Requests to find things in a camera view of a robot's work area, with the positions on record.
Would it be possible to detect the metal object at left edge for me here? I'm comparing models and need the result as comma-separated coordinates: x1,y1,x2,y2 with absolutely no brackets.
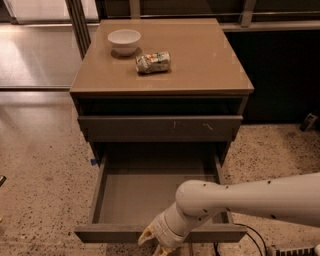
0,175,7,187

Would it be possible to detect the black cable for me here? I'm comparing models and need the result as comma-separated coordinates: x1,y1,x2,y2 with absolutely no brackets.
213,222,269,256

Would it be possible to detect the white bowl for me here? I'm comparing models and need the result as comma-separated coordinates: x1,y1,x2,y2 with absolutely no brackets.
107,29,141,56

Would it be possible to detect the grey top drawer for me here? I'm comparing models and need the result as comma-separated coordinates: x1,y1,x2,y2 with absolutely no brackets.
78,115,242,142

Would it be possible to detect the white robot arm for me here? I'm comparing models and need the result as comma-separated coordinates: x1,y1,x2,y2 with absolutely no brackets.
138,173,320,256

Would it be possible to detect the white power strip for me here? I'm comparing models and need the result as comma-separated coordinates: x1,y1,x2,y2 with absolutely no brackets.
267,246,320,256

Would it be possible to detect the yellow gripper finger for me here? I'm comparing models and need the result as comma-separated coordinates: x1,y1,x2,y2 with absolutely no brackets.
138,224,155,246
152,244,175,256

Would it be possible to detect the brown drawer cabinet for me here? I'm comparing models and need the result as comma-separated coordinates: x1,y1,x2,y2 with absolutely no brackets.
70,19,254,161

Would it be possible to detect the crushed drink can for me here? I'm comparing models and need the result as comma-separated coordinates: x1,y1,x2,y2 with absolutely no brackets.
136,51,171,74

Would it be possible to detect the metal railing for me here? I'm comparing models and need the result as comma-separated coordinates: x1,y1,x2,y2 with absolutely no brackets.
64,0,320,56

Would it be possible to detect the grey drawer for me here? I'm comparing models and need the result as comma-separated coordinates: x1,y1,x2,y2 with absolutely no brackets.
74,143,249,244
78,115,242,142

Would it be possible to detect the blue tape piece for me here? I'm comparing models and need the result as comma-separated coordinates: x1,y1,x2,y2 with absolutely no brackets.
90,159,98,166

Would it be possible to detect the black floor object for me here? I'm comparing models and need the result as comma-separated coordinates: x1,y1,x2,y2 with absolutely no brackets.
299,112,318,132

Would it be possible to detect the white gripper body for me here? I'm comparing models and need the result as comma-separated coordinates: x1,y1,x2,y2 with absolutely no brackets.
152,213,184,249

